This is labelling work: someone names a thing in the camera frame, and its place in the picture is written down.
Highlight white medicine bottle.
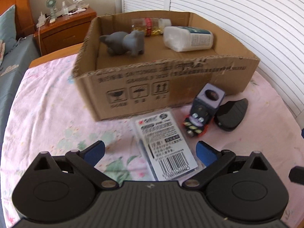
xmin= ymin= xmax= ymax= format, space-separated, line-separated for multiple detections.
xmin=163 ymin=26 xmax=214 ymax=52

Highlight black toy train car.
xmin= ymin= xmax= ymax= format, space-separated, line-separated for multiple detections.
xmin=183 ymin=83 xmax=225 ymax=137

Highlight grey toy animal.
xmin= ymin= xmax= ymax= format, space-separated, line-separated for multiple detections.
xmin=99 ymin=30 xmax=145 ymax=57

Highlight wooden nightstand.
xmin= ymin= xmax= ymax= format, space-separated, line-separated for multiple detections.
xmin=34 ymin=8 xmax=97 ymax=56

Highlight wooden bed headboard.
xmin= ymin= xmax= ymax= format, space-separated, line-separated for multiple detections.
xmin=1 ymin=0 xmax=36 ymax=39

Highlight white louvered closet doors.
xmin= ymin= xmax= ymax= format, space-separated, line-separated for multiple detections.
xmin=122 ymin=0 xmax=303 ymax=123

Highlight blue pillow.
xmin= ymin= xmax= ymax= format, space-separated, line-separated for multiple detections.
xmin=0 ymin=5 xmax=17 ymax=55

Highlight white refill pack box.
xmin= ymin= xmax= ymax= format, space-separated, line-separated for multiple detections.
xmin=131 ymin=109 xmax=200 ymax=181

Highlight blue bed sheet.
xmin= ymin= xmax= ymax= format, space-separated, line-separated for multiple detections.
xmin=0 ymin=34 xmax=41 ymax=152

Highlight clear bottle yellow capsules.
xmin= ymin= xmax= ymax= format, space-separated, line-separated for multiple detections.
xmin=131 ymin=17 xmax=172 ymax=36

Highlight black teardrop-shaped case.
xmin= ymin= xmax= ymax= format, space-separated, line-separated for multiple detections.
xmin=213 ymin=98 xmax=248 ymax=132

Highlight white power strip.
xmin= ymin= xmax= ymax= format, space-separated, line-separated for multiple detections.
xmin=36 ymin=12 xmax=46 ymax=28

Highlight small clear spray bottle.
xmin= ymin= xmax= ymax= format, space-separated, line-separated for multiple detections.
xmin=61 ymin=1 xmax=69 ymax=16

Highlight brown cardboard box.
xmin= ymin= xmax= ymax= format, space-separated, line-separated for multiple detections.
xmin=72 ymin=10 xmax=260 ymax=121

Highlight small green desk fan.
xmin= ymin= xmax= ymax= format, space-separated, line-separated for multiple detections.
xmin=45 ymin=0 xmax=57 ymax=24

